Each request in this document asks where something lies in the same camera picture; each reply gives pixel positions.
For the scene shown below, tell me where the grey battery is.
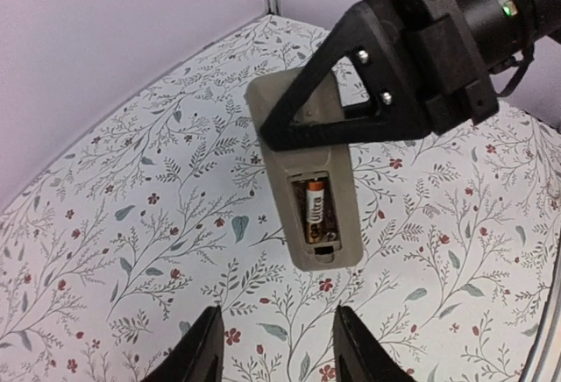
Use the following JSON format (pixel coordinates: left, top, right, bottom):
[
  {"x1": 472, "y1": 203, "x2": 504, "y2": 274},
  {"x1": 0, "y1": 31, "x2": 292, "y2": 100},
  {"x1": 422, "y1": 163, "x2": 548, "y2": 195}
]
[{"x1": 304, "y1": 178, "x2": 338, "y2": 244}]

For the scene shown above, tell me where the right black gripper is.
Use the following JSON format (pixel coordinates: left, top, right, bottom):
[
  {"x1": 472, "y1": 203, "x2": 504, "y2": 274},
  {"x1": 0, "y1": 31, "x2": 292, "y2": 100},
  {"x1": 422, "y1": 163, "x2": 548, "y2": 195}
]
[{"x1": 259, "y1": 0, "x2": 499, "y2": 151}]

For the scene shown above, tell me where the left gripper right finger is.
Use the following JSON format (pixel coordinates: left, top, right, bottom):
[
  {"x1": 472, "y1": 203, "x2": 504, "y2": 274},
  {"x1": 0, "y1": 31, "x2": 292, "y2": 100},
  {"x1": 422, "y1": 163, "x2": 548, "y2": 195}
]
[{"x1": 332, "y1": 305, "x2": 412, "y2": 382}]

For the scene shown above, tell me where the floral patterned table mat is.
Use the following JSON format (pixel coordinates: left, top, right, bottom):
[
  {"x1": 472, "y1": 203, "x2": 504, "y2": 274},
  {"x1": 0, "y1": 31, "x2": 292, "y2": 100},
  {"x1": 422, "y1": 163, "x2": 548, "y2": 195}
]
[{"x1": 1, "y1": 16, "x2": 560, "y2": 381}]

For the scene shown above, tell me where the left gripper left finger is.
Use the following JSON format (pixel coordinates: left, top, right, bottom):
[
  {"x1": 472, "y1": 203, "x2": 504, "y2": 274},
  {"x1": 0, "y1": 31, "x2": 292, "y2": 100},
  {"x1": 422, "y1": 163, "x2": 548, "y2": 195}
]
[{"x1": 143, "y1": 306, "x2": 224, "y2": 382}]

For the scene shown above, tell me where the grey white remote control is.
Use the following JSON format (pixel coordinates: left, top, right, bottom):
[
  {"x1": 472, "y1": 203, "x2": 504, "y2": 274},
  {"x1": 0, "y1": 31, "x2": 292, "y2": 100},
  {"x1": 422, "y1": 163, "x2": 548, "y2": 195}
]
[{"x1": 245, "y1": 68, "x2": 363, "y2": 272}]

